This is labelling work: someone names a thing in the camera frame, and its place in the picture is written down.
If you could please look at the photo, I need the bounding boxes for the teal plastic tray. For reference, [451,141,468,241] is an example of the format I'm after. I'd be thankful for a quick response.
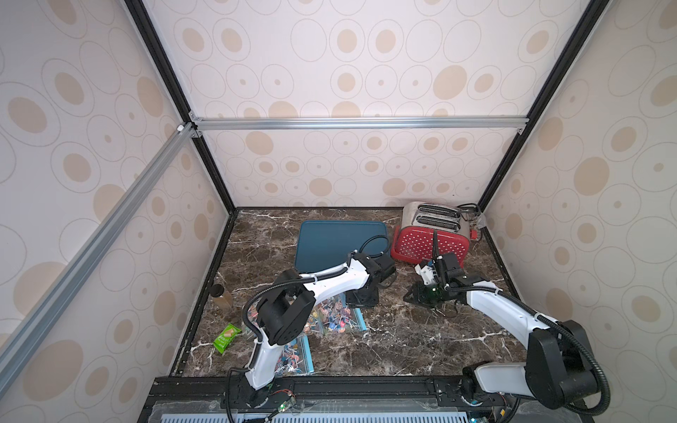
[294,220,388,273]

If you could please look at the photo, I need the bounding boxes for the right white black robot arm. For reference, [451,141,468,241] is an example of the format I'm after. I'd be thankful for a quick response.
[403,253,612,416]

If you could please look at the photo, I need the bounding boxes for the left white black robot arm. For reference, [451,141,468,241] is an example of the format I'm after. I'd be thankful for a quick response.
[243,251,396,391]

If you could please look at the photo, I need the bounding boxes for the candy ziploc bag front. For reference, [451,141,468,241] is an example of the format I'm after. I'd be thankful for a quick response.
[275,334,315,377]

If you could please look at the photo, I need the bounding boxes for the red silver toaster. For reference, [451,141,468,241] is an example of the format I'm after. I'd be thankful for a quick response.
[391,201,477,265]

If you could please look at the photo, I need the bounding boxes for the brown spice jar black cap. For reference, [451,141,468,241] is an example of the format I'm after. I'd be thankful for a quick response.
[209,284,234,313]

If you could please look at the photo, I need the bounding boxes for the green snack packet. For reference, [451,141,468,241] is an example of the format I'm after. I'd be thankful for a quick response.
[213,324,242,354]

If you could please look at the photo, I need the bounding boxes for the toaster black power cable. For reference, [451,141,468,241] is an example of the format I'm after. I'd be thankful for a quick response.
[456,203,488,244]

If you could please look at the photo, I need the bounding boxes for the horizontal aluminium frame bar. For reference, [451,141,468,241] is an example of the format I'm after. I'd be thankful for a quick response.
[195,116,529,130]

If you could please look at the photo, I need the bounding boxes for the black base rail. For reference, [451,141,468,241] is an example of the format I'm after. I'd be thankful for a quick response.
[138,373,593,423]

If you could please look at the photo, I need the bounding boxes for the left slanted aluminium frame bar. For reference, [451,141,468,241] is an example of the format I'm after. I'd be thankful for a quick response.
[1,123,196,395]

